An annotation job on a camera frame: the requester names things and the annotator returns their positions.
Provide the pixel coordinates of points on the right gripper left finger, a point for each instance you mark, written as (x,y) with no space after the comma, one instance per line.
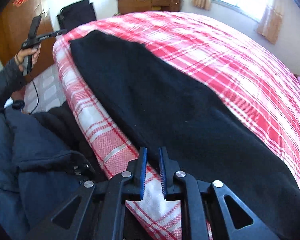
(96,210)

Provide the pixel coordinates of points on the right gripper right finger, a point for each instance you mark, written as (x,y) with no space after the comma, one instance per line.
(208,210)

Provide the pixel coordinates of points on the black pants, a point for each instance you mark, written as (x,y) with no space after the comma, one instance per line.
(156,105)

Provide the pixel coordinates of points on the person's left hand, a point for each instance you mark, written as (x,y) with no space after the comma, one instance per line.
(22,54)

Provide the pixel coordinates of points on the brown wooden door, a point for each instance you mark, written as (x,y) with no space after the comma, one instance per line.
(15,25)

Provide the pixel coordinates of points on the dark blue jacket torso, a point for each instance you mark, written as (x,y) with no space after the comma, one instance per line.
(44,158)

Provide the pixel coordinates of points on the brown wooden desk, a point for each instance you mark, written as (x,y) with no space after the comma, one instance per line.
(129,6)

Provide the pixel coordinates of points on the red white plaid bedspread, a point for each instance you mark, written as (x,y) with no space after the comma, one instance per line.
(255,86)

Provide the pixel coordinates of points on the beige curtain right panel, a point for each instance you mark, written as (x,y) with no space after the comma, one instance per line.
(270,24)

